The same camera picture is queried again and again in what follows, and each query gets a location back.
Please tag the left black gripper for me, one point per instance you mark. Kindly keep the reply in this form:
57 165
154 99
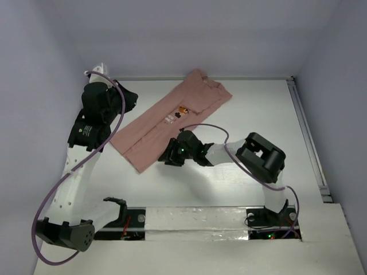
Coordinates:
131 100

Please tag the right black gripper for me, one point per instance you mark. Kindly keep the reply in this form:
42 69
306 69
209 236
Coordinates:
174 159

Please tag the pink printed t shirt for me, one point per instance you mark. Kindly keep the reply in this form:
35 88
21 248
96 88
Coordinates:
192 101

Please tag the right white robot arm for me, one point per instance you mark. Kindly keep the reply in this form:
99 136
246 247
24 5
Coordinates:
262 160

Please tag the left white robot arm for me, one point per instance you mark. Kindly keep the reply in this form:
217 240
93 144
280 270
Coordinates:
65 224

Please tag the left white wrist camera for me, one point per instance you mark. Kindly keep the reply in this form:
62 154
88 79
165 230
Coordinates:
100 68

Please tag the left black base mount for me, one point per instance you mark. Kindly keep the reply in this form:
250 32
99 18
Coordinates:
129 225

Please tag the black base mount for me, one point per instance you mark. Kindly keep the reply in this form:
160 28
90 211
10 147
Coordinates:
266 225
129 225

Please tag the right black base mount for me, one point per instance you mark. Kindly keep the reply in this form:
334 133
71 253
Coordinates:
266 225

